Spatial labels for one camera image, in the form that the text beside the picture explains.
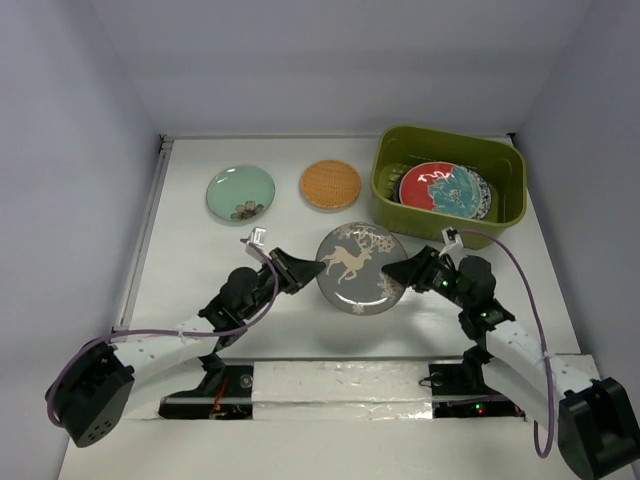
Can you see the grey deer plate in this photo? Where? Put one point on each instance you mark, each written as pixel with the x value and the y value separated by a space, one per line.
pixel 353 280

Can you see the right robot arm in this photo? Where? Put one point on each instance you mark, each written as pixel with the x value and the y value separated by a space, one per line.
pixel 592 420

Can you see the mint green flower plate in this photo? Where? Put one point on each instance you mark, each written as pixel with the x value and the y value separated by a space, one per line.
pixel 240 193

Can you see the orange woven pattern plate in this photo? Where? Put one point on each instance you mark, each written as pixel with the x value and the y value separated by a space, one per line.
pixel 330 184

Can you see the left aluminium table rail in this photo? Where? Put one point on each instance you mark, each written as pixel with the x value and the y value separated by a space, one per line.
pixel 130 291

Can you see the red and teal plate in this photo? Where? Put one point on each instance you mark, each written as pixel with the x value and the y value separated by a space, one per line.
pixel 441 187

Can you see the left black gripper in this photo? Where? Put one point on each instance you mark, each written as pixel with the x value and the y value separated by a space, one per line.
pixel 294 272

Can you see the foil covered base panel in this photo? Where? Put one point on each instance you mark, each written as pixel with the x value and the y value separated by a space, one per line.
pixel 340 390

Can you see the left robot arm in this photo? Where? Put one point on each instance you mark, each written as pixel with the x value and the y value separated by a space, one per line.
pixel 89 395

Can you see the green plastic bin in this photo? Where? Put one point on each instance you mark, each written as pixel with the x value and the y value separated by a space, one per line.
pixel 403 147

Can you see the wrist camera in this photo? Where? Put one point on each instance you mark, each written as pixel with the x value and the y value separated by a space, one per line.
pixel 255 238
pixel 452 241

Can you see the dark teal blossom plate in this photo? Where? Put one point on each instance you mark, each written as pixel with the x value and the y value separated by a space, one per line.
pixel 396 189

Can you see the blue floral rim plate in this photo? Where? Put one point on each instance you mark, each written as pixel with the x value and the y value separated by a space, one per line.
pixel 486 194

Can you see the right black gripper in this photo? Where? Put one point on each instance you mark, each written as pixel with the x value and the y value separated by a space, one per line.
pixel 415 270

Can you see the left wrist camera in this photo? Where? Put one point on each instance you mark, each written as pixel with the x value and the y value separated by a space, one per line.
pixel 255 238

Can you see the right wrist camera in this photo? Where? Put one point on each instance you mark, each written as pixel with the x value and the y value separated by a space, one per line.
pixel 452 241

